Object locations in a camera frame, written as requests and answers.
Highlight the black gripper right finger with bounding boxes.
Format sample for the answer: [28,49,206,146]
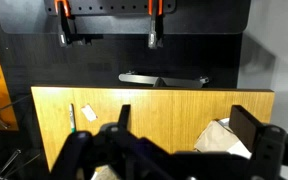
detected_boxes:
[229,104,288,180]

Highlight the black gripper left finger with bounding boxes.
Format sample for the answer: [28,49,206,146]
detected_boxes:
[103,104,142,148]

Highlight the green capped grey marker pen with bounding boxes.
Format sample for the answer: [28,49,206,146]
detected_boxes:
[69,103,77,134]

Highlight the grey metal tool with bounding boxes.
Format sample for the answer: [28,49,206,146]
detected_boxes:
[118,70,210,90]

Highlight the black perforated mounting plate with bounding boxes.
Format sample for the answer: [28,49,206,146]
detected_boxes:
[43,0,177,17]

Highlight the black cart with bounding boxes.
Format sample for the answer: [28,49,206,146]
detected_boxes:
[0,0,252,35]

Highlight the thick chrome tube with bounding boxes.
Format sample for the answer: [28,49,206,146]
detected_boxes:
[0,148,22,178]

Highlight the orange handled black clamp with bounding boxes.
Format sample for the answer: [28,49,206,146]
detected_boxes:
[53,0,86,48]
[146,0,165,50]

